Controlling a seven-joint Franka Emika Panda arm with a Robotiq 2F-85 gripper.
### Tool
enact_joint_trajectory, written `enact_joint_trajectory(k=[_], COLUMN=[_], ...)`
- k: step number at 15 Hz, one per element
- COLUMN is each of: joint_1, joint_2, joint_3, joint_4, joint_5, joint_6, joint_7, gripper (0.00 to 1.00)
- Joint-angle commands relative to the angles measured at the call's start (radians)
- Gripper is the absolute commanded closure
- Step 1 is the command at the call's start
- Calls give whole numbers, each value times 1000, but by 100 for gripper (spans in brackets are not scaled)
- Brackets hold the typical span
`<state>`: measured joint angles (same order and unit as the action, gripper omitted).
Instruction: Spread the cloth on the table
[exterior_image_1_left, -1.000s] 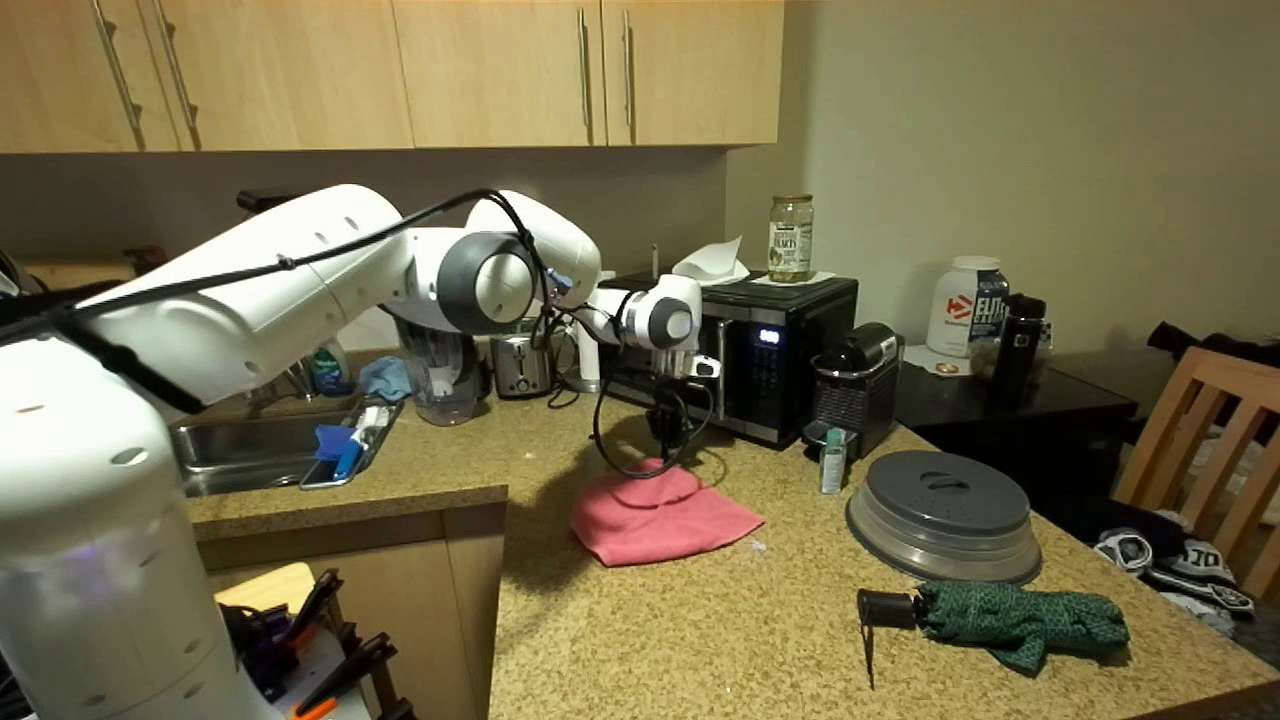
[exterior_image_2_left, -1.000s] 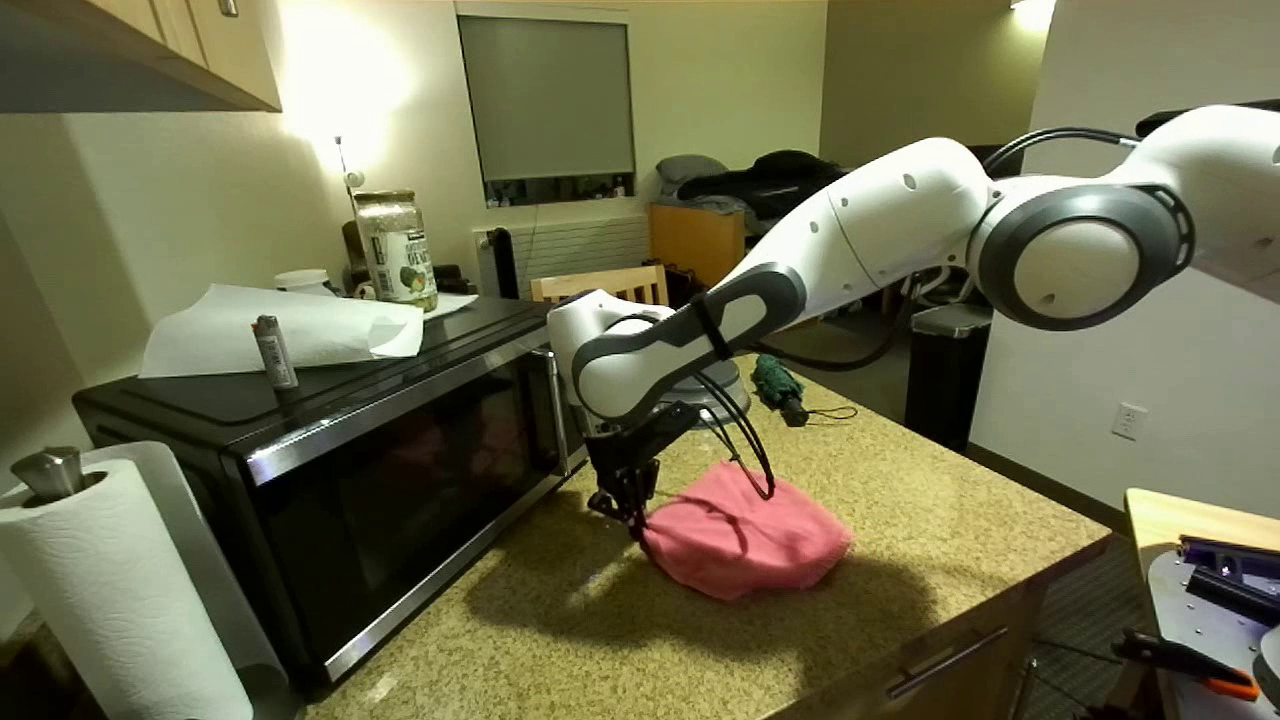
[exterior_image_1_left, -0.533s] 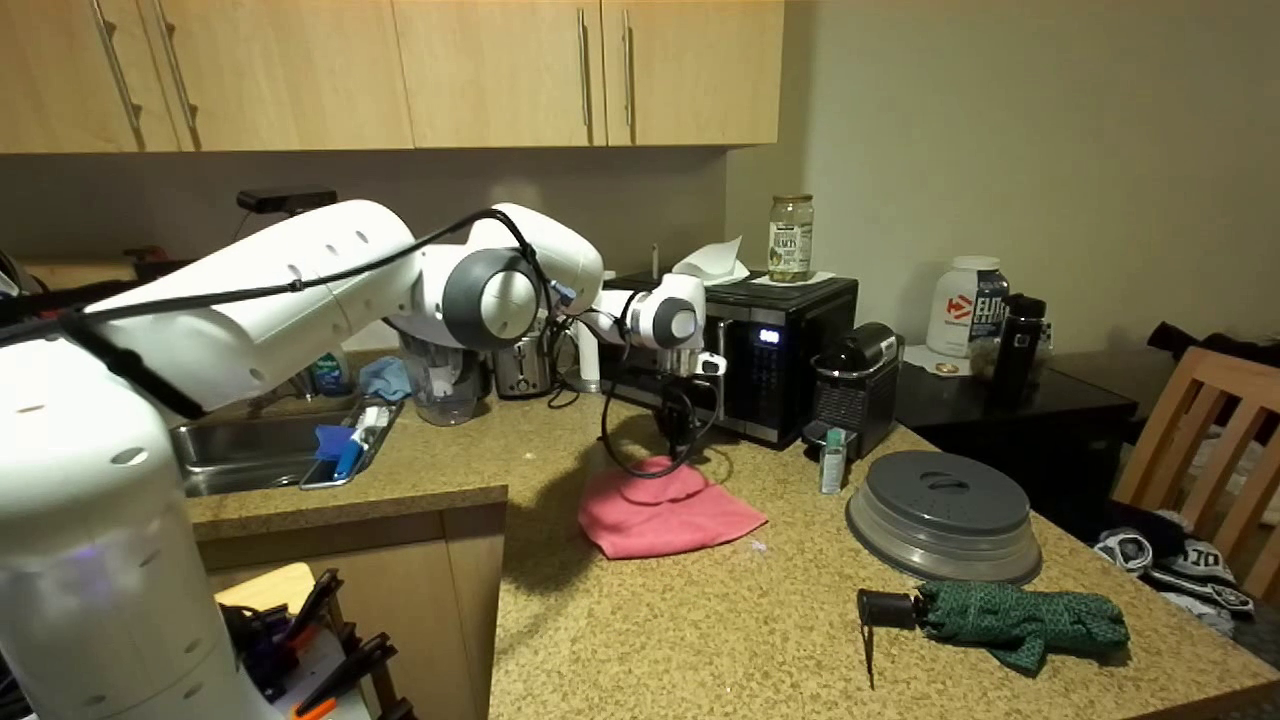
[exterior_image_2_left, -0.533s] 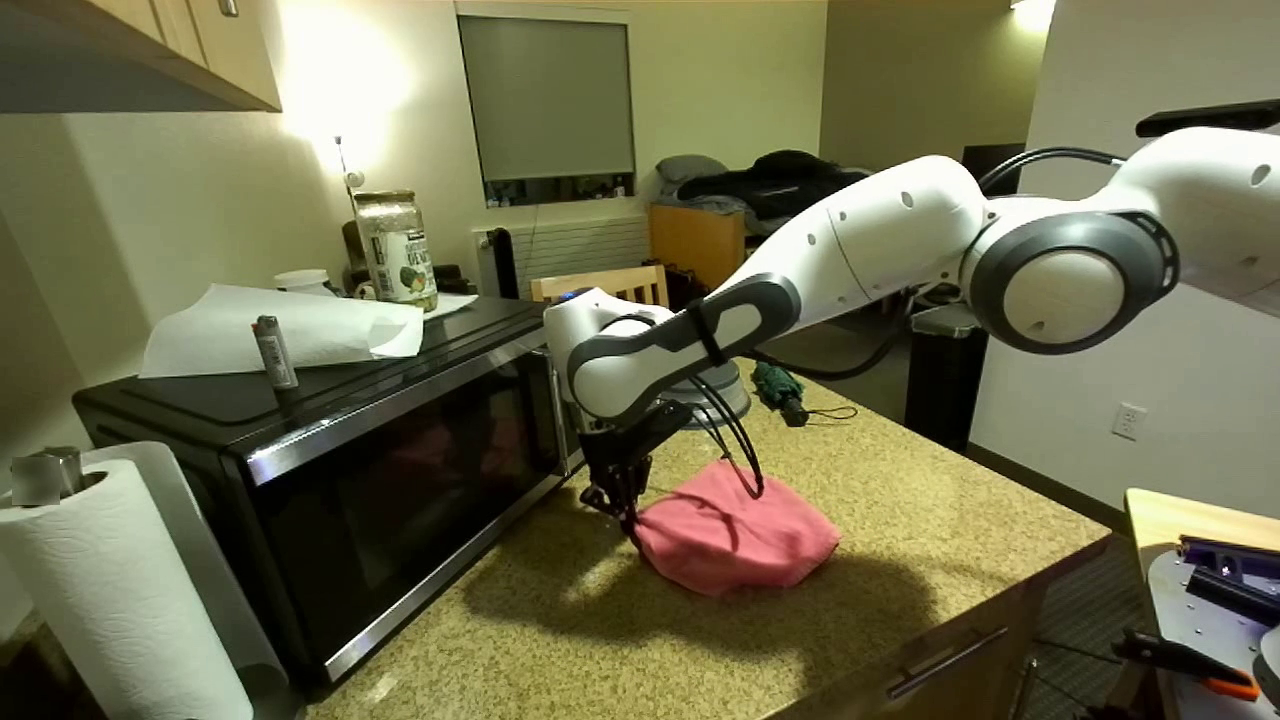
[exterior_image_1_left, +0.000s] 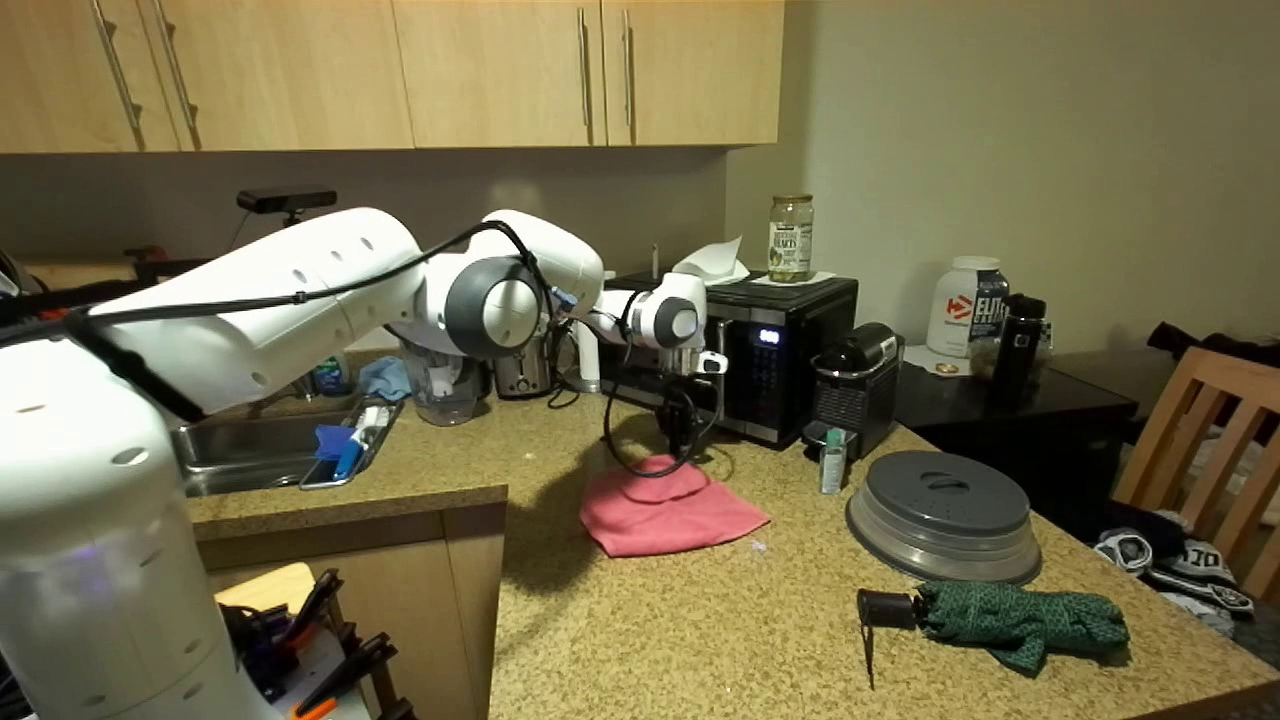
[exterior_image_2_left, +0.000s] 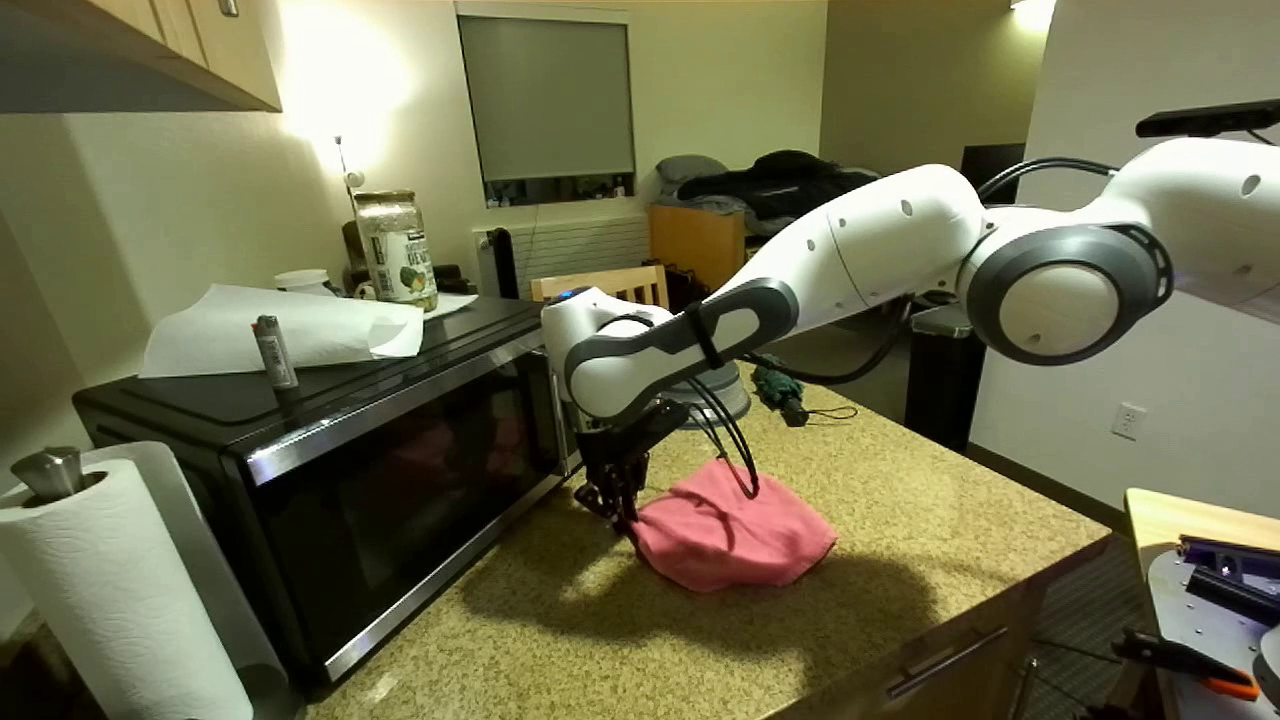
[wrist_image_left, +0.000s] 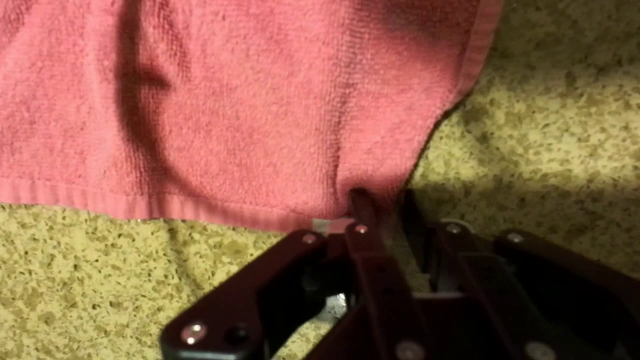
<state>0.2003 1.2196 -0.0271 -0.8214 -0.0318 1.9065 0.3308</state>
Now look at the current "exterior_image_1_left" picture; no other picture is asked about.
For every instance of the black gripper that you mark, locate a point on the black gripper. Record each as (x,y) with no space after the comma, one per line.
(681,403)

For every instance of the pink cloth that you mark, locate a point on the pink cloth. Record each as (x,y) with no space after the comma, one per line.
(665,515)

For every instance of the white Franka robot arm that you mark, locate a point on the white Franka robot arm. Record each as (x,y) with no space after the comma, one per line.
(267,305)

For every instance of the black microwave oven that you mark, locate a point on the black microwave oven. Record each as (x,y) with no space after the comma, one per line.
(785,361)

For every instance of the small green-capped bottle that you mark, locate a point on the small green-capped bottle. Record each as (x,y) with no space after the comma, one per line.
(835,463)

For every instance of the silver toaster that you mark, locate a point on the silver toaster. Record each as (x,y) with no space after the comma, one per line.
(520,378)

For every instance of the black coffee maker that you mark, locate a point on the black coffee maker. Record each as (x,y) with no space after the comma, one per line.
(852,383)

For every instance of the glass jar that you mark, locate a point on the glass jar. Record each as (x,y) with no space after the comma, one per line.
(789,243)

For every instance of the grey plastic dome cover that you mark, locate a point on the grey plastic dome cover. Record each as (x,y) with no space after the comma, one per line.
(943,515)

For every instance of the white plastic jug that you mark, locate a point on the white plastic jug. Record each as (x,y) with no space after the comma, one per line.
(951,312)

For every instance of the blue rag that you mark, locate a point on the blue rag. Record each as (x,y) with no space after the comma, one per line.
(384,383)

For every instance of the wooden counter base cabinet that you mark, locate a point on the wooden counter base cabinet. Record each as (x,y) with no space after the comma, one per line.
(403,573)

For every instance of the black side table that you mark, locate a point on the black side table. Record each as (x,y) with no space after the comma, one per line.
(1015,427)

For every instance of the blue dish brush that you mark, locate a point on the blue dish brush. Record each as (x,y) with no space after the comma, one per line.
(346,445)

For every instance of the black drink bottle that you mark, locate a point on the black drink bottle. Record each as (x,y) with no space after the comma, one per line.
(1021,343)

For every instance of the green dish soap bottle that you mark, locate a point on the green dish soap bottle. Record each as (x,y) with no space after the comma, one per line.
(329,378)

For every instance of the green folded umbrella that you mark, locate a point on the green folded umbrella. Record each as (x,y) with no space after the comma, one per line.
(1027,623)

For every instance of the steel kitchen sink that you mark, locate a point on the steel kitchen sink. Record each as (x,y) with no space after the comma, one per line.
(255,454)

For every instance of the black and white bag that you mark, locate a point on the black and white bag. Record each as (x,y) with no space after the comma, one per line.
(1172,560)

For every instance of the wooden chair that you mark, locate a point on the wooden chair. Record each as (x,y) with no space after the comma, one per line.
(1202,441)

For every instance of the dark garment on chair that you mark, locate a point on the dark garment on chair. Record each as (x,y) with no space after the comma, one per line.
(1202,343)

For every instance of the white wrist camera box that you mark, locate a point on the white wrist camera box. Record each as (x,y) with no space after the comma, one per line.
(710,361)

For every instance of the black camera on rod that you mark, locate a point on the black camera on rod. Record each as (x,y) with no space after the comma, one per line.
(284,203)

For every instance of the light wooden wall cabinets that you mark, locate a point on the light wooden wall cabinets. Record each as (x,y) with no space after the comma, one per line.
(403,65)

